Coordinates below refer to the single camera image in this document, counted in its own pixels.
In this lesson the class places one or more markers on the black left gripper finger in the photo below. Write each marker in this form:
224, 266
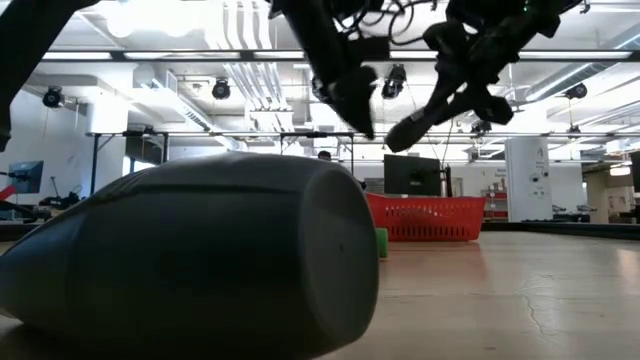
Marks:
357, 100
321, 89

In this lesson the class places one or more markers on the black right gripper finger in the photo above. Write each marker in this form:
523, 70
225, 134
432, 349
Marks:
492, 107
430, 117

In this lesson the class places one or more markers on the small green toy piece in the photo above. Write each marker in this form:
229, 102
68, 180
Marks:
382, 244

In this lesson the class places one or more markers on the grey deodorant bottle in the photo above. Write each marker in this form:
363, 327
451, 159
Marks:
200, 250

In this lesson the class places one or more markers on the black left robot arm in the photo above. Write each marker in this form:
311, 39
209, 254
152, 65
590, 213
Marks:
30, 40

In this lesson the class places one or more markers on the black ceiling spotlight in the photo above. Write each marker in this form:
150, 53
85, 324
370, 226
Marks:
577, 91
394, 82
52, 97
221, 89

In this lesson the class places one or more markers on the black monitor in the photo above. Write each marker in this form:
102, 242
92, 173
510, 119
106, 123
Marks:
412, 175

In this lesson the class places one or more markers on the person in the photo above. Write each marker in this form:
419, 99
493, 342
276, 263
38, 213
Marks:
324, 155

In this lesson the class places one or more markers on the white column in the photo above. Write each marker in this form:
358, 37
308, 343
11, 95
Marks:
528, 180

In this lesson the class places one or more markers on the red plastic basket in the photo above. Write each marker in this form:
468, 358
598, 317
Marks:
430, 220

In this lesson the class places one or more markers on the black overhead beam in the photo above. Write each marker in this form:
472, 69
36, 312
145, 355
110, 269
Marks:
117, 55

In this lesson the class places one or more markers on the monitor with blue screen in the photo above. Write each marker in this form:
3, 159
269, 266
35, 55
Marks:
27, 176

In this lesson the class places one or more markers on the white ceiling duct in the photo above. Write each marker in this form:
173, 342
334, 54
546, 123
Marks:
250, 60

